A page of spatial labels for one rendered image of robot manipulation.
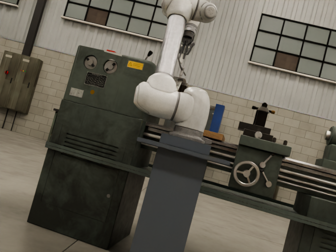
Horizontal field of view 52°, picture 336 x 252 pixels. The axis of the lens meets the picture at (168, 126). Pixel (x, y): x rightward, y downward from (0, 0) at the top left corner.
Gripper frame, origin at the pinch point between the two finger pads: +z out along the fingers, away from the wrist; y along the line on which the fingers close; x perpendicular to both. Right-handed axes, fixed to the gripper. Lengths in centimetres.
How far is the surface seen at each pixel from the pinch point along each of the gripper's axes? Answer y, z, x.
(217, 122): 37, 40, 5
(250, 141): 63, 51, -17
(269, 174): 78, 66, -10
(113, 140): -22, 72, -21
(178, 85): 7.2, 23.0, -10.4
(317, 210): 108, 79, -3
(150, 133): -3, 59, -8
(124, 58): -29.1, 17.4, -27.8
